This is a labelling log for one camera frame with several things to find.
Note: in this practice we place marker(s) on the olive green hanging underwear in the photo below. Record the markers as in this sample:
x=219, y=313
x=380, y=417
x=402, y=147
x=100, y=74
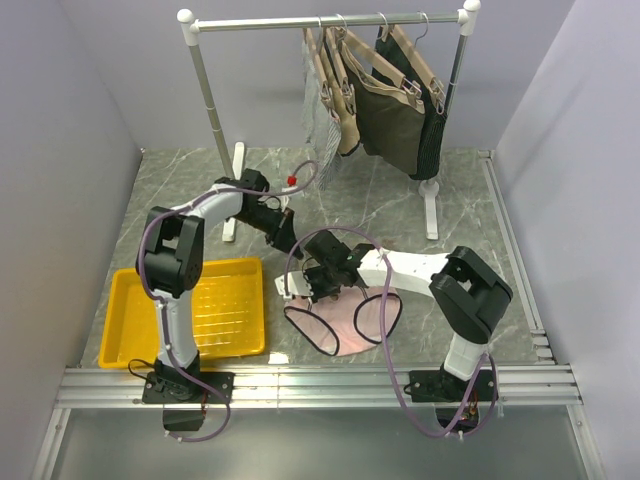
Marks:
x=387, y=128

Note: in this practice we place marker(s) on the grey striped hanging underwear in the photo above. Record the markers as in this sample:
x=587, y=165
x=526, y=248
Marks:
x=321, y=126

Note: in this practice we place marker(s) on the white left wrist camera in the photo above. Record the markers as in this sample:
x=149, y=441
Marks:
x=288, y=191

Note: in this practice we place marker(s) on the yellow plastic tray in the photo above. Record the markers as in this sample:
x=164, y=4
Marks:
x=227, y=307

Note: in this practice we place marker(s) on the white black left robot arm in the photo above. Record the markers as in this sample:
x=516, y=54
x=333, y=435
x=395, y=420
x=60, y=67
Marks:
x=170, y=262

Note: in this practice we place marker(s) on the aluminium mounting rail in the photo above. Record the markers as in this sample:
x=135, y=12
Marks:
x=299, y=387

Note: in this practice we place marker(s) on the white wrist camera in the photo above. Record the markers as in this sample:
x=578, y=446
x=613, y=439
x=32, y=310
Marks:
x=293, y=284
x=288, y=191

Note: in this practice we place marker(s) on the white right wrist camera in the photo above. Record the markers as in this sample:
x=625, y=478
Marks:
x=293, y=284

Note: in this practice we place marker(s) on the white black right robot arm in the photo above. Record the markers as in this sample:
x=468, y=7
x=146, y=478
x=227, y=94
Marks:
x=471, y=295

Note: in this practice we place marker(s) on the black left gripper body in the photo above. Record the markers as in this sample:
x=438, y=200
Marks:
x=262, y=218

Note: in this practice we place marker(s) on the pink underwear navy trim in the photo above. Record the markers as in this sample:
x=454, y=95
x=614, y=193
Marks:
x=354, y=322

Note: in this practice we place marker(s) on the black dotted hanging underwear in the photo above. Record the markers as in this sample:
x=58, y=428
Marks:
x=429, y=148

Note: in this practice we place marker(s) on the white metal clothes rack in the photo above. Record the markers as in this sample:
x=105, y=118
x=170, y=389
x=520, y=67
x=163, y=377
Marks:
x=192, y=28

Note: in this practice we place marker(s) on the beige hanging underwear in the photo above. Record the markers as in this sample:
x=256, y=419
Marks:
x=350, y=135

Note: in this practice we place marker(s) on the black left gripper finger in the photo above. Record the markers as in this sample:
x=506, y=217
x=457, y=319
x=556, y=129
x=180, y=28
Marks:
x=281, y=240
x=288, y=225

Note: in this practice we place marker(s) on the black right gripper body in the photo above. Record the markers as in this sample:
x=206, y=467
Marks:
x=323, y=282

